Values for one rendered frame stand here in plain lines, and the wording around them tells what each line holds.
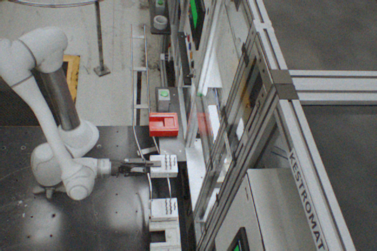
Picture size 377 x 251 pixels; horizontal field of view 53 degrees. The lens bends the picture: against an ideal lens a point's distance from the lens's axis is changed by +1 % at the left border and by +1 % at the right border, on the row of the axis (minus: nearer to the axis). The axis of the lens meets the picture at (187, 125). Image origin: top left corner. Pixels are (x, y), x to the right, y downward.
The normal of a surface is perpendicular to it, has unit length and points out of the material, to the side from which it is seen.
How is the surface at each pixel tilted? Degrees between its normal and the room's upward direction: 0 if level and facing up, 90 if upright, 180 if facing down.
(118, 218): 0
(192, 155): 0
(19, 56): 43
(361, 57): 0
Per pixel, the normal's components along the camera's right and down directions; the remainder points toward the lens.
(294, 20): 0.12, -0.61
